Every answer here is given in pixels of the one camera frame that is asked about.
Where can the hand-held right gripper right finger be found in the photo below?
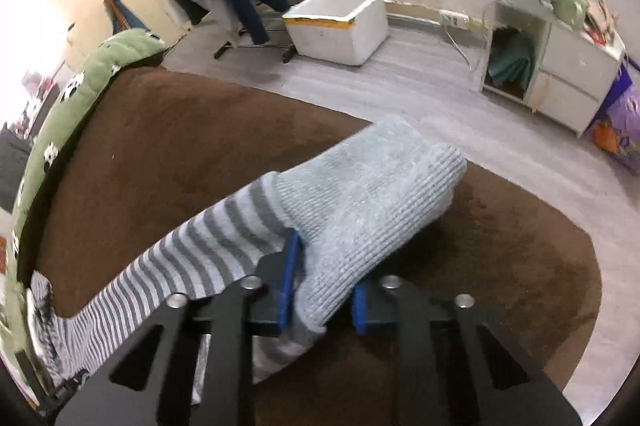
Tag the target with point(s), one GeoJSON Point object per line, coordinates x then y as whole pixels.
{"type": "Point", "coordinates": [361, 308]}

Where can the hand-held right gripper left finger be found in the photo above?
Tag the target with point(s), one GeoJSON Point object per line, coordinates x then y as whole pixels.
{"type": "Point", "coordinates": [289, 278]}

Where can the grey striped sweater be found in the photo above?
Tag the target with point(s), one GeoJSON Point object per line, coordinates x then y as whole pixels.
{"type": "Point", "coordinates": [360, 206]}

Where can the metal clothes rack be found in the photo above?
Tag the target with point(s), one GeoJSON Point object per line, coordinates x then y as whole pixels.
{"type": "Point", "coordinates": [250, 46]}

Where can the brown bed blanket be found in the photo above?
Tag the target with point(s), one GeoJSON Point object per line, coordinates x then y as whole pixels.
{"type": "Point", "coordinates": [175, 155]}

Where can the white foam box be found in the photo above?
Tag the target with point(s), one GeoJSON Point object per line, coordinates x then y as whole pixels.
{"type": "Point", "coordinates": [340, 40]}

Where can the green panda print blanket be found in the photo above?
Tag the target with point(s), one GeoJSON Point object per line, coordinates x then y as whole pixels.
{"type": "Point", "coordinates": [95, 75]}

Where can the teal cloth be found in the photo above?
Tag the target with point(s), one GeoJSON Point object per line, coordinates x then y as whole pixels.
{"type": "Point", "coordinates": [510, 60]}

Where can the blue orange hanging bag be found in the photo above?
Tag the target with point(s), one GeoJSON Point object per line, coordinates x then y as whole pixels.
{"type": "Point", "coordinates": [122, 13]}

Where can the white drawer cabinet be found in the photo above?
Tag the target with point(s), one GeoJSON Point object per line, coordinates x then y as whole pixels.
{"type": "Point", "coordinates": [575, 70]}

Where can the purple printed bag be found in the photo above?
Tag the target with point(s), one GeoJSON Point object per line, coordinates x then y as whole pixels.
{"type": "Point", "coordinates": [625, 120]}

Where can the pale green kettle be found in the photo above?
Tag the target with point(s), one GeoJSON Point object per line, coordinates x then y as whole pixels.
{"type": "Point", "coordinates": [570, 8]}

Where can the pink clutter pile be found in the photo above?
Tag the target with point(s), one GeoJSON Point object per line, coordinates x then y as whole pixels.
{"type": "Point", "coordinates": [602, 20]}

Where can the white wall socket strip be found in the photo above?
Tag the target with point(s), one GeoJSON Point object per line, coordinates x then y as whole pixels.
{"type": "Point", "coordinates": [452, 17]}

